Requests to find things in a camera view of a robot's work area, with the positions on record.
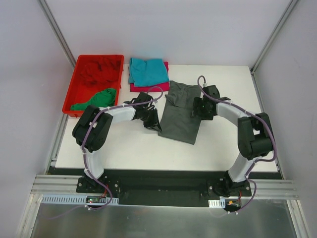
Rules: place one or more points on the red t shirt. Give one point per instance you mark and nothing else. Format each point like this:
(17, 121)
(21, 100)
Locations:
(100, 71)

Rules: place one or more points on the folded magenta t shirt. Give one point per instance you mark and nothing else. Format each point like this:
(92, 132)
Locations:
(156, 88)

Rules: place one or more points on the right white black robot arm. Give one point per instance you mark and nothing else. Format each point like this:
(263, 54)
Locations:
(254, 136)

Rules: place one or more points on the left aluminium rail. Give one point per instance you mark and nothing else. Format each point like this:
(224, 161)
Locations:
(56, 143)

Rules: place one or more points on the red plastic bin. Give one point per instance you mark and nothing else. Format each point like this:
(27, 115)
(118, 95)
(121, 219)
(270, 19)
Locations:
(79, 93)

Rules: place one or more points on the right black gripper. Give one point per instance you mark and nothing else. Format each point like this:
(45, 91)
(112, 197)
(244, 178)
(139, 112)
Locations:
(198, 109)

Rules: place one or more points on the aluminium rail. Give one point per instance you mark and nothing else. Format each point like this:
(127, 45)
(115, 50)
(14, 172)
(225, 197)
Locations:
(263, 97)
(56, 143)

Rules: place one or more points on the left white cable duct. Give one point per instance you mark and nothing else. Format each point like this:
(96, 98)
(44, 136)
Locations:
(79, 200)

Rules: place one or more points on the right white cable duct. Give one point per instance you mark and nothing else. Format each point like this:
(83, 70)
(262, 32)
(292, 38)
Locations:
(217, 203)

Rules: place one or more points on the folded teal t shirt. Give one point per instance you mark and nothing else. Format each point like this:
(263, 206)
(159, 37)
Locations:
(146, 73)

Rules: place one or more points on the right aluminium rail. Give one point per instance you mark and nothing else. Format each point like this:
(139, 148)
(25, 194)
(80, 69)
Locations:
(263, 97)

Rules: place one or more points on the green t shirt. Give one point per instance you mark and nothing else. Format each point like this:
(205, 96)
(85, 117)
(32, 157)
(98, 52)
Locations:
(105, 98)

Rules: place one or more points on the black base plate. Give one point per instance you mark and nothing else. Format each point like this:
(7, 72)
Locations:
(164, 188)

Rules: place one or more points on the grey t shirt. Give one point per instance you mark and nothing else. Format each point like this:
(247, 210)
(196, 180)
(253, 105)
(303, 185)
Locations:
(176, 122)

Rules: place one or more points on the left aluminium frame post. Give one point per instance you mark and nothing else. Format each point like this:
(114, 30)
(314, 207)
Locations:
(57, 31)

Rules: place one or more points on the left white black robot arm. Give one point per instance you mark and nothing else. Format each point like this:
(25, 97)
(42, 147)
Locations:
(92, 129)

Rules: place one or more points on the right aluminium frame post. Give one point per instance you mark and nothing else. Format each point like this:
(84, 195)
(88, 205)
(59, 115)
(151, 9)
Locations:
(278, 27)

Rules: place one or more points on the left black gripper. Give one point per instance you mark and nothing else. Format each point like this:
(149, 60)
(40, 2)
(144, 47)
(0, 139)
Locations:
(150, 118)

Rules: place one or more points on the aluminium frame post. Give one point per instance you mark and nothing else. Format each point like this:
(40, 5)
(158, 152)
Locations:
(278, 27)
(57, 31)

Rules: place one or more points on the white cable duct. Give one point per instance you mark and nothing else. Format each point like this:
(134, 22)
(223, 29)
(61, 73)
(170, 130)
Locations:
(217, 203)
(79, 200)

